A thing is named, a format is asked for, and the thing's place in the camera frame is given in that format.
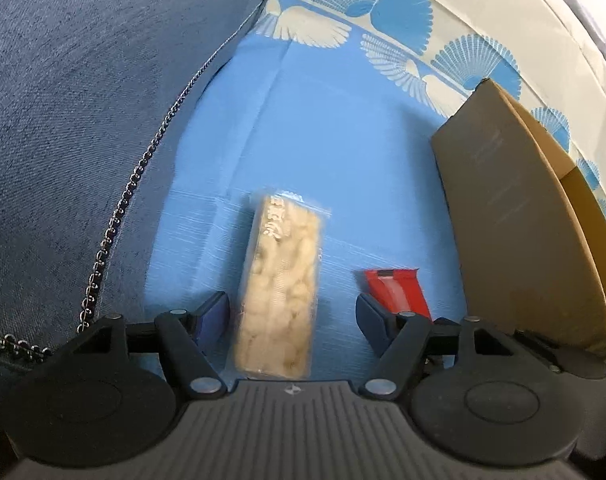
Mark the blue fabric sofa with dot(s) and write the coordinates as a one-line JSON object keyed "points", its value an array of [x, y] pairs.
{"points": [[83, 85]]}

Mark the blue fan-print sheet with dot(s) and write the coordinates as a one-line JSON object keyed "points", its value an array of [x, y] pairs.
{"points": [[333, 135]]}

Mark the red snack packet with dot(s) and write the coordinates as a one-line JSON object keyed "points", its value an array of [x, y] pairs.
{"points": [[400, 292]]}

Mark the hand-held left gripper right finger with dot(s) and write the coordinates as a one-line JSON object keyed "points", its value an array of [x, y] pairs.
{"points": [[370, 322]]}

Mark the pale blue cloth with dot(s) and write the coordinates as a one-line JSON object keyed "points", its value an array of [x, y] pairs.
{"points": [[603, 25]]}

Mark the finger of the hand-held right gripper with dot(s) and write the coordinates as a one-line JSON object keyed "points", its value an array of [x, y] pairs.
{"points": [[568, 355]]}

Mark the cardboard box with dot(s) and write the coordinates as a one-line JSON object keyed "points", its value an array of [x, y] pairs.
{"points": [[513, 210]]}

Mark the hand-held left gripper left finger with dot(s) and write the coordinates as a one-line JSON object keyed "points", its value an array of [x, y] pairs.
{"points": [[213, 317]]}

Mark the beige rice crisp bar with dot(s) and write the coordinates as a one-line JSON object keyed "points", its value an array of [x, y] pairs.
{"points": [[278, 285]]}

